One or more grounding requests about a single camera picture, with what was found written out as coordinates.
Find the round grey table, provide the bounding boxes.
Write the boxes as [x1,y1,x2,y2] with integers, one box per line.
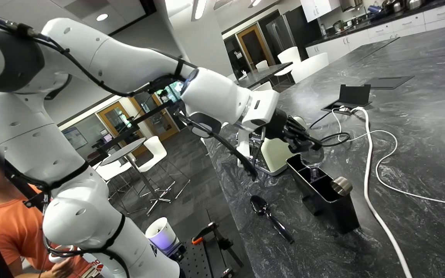
[93,136,192,217]

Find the black refrigerator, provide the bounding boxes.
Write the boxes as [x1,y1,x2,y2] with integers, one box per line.
[258,5,312,53]

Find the white kitchen counter cabinets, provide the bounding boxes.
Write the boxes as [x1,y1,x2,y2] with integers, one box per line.
[305,0,445,59]

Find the black utensil holder box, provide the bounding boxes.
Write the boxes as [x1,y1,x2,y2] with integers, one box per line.
[286,153,360,235]

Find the thick white cable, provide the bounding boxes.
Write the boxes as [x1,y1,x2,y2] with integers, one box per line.
[350,106,414,278]

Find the wooden door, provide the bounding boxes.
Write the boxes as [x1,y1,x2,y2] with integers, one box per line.
[235,22,275,68]
[98,101,132,141]

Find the thin white cable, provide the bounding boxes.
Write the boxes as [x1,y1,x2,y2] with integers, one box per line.
[329,110,445,211]

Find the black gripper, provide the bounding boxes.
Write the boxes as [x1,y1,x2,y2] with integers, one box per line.
[257,109,323,157]

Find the silver round metal object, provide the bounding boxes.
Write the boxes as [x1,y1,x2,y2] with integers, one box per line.
[331,175,354,198]

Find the black power cable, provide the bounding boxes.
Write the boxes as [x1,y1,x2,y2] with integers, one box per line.
[308,109,354,149]

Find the white chair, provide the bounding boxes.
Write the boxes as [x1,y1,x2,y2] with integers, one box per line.
[289,52,333,84]
[277,45,303,65]
[129,135,169,175]
[93,160,132,183]

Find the black tripod orange clamp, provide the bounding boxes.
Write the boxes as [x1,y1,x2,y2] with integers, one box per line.
[190,221,244,278]

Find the white purple cup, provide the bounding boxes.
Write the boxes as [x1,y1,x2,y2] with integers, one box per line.
[144,217,181,257]

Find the black spoon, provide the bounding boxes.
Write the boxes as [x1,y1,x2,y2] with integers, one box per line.
[249,194,297,246]

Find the cream chrome toaster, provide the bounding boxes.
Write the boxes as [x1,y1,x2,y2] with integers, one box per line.
[235,135,299,177]

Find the silver cake spatula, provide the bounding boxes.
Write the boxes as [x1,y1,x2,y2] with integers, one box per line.
[305,152,333,183]

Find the person in orange shirt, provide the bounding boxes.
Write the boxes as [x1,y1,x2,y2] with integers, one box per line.
[0,149,101,278]

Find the black pop-up outlet box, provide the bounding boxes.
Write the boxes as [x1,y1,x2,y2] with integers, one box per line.
[328,84,374,115]

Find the long dark table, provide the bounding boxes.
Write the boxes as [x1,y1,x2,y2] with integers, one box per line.
[235,61,294,90]

